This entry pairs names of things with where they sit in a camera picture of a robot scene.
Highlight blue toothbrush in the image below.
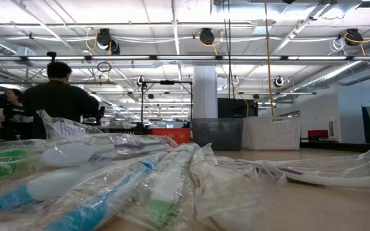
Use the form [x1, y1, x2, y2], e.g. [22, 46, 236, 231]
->
[40, 150, 173, 231]
[0, 162, 115, 216]

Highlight orange plastic basket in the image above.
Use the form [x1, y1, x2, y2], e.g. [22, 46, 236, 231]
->
[148, 128, 192, 144]

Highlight orange toothbrush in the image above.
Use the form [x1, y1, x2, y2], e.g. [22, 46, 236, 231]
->
[189, 143, 288, 231]

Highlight grey plastic bin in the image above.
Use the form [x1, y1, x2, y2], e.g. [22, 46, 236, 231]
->
[191, 117, 244, 151]

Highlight long ceiling light strip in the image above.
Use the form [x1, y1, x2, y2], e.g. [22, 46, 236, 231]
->
[0, 54, 370, 62]

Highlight black cabinet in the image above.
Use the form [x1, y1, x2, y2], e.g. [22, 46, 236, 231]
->
[217, 98, 259, 119]

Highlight black background frame stand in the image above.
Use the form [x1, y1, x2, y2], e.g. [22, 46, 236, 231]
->
[141, 80, 194, 120]

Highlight red box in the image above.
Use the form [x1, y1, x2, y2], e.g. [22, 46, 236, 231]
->
[307, 129, 330, 139]

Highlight white perforated basket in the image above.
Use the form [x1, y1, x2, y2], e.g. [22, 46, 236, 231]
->
[241, 115, 302, 151]

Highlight black ceiling cable reel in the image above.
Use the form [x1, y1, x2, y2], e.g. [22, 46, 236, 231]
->
[95, 28, 121, 56]
[344, 28, 364, 47]
[198, 28, 216, 46]

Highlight person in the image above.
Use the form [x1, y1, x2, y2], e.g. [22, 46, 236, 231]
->
[0, 88, 34, 141]
[21, 60, 100, 141]

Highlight white square column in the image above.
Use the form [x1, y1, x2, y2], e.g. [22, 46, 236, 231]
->
[193, 65, 218, 119]

